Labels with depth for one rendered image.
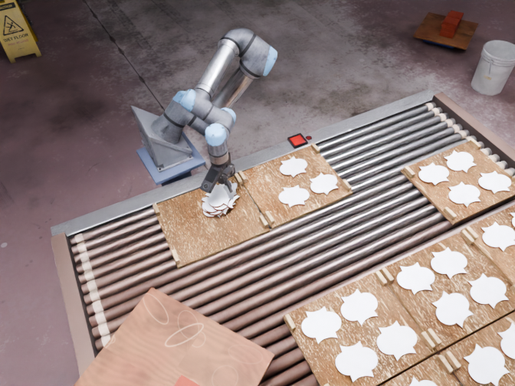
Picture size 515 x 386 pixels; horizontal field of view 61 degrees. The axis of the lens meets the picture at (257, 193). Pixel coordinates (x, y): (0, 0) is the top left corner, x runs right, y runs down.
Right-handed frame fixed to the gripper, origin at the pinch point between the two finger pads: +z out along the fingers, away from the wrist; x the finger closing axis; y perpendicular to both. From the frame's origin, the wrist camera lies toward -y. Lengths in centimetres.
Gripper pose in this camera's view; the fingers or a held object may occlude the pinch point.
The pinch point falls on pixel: (221, 194)
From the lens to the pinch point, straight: 187.9
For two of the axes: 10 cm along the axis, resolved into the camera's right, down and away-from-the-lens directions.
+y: 5.2, -6.7, 5.3
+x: -8.5, -3.8, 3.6
